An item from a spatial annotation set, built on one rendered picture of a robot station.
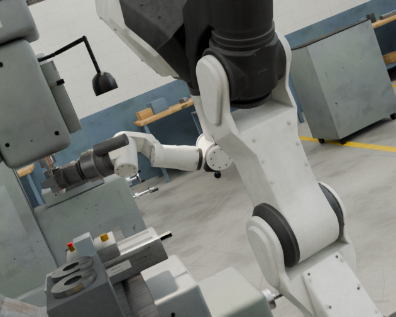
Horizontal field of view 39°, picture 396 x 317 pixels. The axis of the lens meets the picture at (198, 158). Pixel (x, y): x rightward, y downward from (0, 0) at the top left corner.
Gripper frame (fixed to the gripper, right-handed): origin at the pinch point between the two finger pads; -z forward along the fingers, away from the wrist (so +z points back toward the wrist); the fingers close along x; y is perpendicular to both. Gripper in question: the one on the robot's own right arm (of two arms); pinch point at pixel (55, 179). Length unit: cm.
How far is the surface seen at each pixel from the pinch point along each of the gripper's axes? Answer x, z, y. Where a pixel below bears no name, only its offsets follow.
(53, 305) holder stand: 60, 22, 14
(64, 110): -2.5, 10.3, -17.3
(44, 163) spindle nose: 2.4, 0.3, -5.6
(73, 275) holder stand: 51, 23, 13
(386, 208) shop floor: -226, 91, 124
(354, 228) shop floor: -209, 67, 124
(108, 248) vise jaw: 7.0, 9.7, 22.7
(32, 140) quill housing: 9.3, 3.8, -13.1
